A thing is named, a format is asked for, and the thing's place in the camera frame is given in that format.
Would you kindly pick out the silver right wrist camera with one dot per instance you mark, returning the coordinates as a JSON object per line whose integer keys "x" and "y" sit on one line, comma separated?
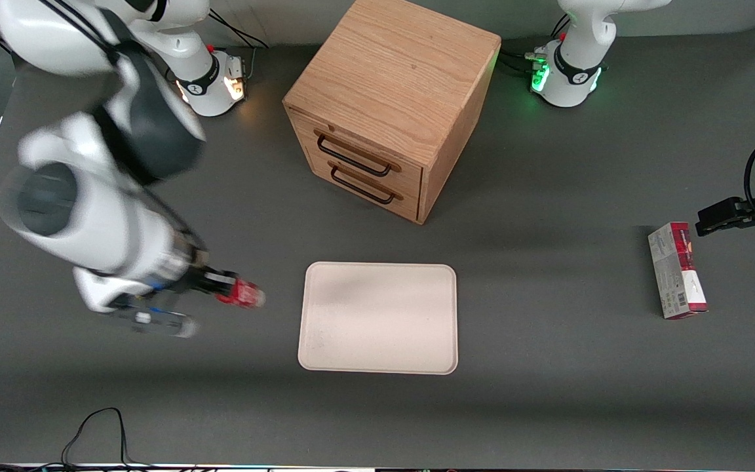
{"x": 154, "y": 321}

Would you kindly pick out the grey and red carton box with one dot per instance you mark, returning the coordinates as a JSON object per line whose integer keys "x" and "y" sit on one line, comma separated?
{"x": 676, "y": 272}

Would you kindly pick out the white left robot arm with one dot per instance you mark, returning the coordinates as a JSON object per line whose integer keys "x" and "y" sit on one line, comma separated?
{"x": 577, "y": 65}

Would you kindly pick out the wooden two-drawer cabinet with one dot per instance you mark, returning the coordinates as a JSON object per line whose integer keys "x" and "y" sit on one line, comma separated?
{"x": 390, "y": 72}

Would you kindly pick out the red coke bottle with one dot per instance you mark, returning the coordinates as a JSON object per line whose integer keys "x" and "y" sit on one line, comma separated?
{"x": 250, "y": 293}

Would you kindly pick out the beige plastic tray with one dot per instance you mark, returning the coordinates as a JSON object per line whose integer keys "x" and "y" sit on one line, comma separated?
{"x": 377, "y": 318}

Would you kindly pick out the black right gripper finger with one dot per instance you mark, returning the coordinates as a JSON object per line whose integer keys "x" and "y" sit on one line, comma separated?
{"x": 228, "y": 300}
{"x": 221, "y": 280}

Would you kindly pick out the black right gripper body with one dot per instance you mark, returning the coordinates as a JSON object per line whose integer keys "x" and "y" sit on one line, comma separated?
{"x": 199, "y": 280}

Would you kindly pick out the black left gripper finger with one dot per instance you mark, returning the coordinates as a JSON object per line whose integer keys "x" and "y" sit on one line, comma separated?
{"x": 728, "y": 225}
{"x": 725, "y": 210}

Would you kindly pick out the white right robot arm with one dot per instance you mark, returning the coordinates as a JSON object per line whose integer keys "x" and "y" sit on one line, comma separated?
{"x": 109, "y": 216}

